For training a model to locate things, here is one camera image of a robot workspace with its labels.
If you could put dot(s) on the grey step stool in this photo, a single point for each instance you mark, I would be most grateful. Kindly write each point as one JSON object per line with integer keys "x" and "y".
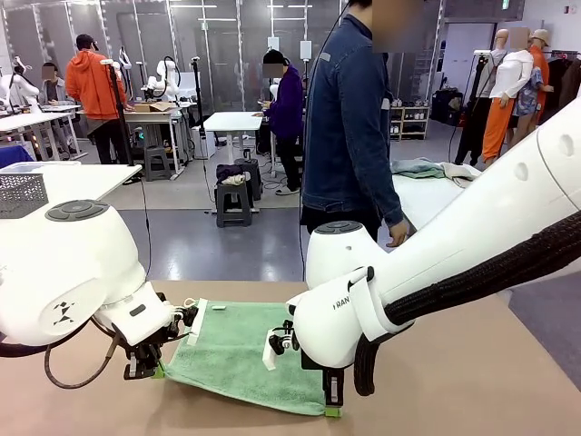
{"x": 253, "y": 177}
{"x": 233, "y": 204}
{"x": 156, "y": 163}

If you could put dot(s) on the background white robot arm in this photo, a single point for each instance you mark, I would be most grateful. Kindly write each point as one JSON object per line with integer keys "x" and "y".
{"x": 18, "y": 86}
{"x": 163, "y": 82}

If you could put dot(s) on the seated person grey top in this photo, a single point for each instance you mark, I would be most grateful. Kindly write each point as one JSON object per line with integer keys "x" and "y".
{"x": 53, "y": 91}

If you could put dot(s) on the clothes rack dark garments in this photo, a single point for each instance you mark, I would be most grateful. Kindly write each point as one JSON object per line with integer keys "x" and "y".
{"x": 563, "y": 82}

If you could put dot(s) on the black tripod with trousers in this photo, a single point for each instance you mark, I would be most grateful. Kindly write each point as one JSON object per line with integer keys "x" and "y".
{"x": 469, "y": 122}

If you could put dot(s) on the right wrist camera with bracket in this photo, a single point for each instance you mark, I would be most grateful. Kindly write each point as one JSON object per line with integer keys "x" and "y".
{"x": 271, "y": 354}

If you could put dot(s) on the white long table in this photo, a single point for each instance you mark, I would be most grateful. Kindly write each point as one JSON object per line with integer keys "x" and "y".
{"x": 36, "y": 120}

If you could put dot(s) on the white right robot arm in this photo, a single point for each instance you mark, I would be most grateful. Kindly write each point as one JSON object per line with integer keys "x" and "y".
{"x": 454, "y": 254}

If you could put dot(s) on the open cardboard box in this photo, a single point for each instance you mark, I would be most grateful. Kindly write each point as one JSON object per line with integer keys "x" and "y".
{"x": 152, "y": 107}

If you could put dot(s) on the white computer case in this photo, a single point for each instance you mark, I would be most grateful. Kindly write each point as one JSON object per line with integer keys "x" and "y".
{"x": 206, "y": 141}

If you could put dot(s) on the person in purple hoodie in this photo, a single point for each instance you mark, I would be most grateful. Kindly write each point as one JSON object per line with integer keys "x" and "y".
{"x": 286, "y": 104}

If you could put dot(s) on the dark and beige clothes pile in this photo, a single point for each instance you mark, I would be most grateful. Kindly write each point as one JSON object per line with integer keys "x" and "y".
{"x": 231, "y": 175}

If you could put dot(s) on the mannequin white blouse orange skirt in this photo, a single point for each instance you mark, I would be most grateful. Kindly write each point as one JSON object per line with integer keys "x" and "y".
{"x": 513, "y": 77}

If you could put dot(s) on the person in orange hoodie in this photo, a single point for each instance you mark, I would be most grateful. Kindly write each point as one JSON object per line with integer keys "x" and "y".
{"x": 91, "y": 82}

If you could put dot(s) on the white standing desk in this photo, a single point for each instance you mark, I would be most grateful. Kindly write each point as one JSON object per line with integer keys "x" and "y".
{"x": 233, "y": 120}

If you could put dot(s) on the light grey plastic basket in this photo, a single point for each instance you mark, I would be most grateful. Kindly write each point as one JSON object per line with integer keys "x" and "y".
{"x": 22, "y": 193}

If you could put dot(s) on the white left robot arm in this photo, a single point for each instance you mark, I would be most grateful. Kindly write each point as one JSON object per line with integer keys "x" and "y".
{"x": 68, "y": 263}

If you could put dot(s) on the blue cloth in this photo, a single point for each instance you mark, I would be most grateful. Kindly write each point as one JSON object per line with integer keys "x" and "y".
{"x": 13, "y": 154}

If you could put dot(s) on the white rounded side table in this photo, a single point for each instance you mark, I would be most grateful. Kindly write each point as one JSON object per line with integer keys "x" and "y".
{"x": 431, "y": 200}

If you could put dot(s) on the white rectangular table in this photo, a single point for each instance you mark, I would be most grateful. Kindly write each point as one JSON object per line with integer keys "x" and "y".
{"x": 91, "y": 181}

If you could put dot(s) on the mannequin beige hat orange shirt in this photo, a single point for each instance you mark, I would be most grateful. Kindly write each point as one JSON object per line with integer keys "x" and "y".
{"x": 540, "y": 50}

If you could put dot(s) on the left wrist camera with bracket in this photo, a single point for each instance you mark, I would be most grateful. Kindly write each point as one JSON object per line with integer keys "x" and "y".
{"x": 199, "y": 320}

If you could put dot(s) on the person in denim jacket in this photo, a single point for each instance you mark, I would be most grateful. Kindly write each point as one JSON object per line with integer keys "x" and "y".
{"x": 345, "y": 136}

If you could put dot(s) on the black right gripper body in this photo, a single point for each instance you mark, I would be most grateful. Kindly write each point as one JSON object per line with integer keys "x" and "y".
{"x": 313, "y": 361}

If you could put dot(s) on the person's right hand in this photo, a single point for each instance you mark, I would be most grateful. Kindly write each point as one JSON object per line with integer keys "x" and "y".
{"x": 399, "y": 234}

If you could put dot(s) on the green terry towel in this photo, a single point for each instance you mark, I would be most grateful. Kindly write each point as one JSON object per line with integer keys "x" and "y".
{"x": 236, "y": 354}

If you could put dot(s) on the white workbench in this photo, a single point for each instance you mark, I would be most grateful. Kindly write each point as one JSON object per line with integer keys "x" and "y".
{"x": 154, "y": 118}

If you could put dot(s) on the black thin pole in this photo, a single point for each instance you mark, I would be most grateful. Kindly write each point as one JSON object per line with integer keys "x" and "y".
{"x": 197, "y": 100}

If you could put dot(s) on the wooden shoe shelf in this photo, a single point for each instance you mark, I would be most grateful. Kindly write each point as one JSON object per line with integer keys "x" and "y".
{"x": 410, "y": 122}

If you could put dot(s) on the small mannequin patterned shirt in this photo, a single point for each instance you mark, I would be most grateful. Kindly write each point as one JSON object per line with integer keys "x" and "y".
{"x": 528, "y": 95}

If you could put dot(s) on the person's right forearm denim sleeve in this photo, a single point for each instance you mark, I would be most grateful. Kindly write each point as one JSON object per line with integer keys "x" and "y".
{"x": 383, "y": 186}

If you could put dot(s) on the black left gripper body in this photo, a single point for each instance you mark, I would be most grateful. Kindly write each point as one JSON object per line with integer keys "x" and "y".
{"x": 152, "y": 345}

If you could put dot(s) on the bare head white mannequin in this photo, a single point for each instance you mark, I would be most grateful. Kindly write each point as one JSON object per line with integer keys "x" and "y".
{"x": 499, "y": 45}

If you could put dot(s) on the black bags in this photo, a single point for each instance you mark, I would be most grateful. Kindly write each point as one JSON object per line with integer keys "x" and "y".
{"x": 447, "y": 106}

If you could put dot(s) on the teal green towel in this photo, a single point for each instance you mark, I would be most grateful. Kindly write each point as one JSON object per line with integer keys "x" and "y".
{"x": 417, "y": 167}

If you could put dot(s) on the white wall panel box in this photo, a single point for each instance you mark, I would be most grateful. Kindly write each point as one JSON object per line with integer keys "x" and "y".
{"x": 305, "y": 50}
{"x": 272, "y": 43}

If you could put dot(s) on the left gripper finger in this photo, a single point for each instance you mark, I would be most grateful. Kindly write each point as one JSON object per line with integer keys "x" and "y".
{"x": 136, "y": 365}
{"x": 159, "y": 373}

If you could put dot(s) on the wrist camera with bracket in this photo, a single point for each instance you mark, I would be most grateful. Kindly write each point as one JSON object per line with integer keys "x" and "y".
{"x": 271, "y": 354}
{"x": 199, "y": 320}

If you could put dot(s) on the black tripod pole with camera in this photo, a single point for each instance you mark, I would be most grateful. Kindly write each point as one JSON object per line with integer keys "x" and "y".
{"x": 119, "y": 113}

